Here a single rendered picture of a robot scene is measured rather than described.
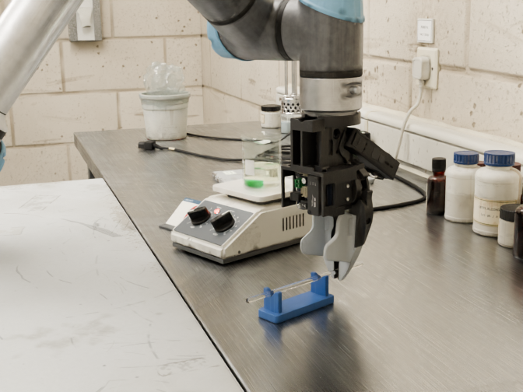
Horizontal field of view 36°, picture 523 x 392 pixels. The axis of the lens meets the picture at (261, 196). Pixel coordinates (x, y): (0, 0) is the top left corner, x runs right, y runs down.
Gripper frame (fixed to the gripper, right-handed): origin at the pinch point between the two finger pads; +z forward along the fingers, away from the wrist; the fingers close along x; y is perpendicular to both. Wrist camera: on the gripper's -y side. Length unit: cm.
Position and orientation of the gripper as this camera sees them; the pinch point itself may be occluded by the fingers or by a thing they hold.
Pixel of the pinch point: (342, 267)
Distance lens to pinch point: 104.3
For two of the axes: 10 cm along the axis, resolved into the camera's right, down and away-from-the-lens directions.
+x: 6.8, 1.6, -7.2
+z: 0.2, 9.7, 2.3
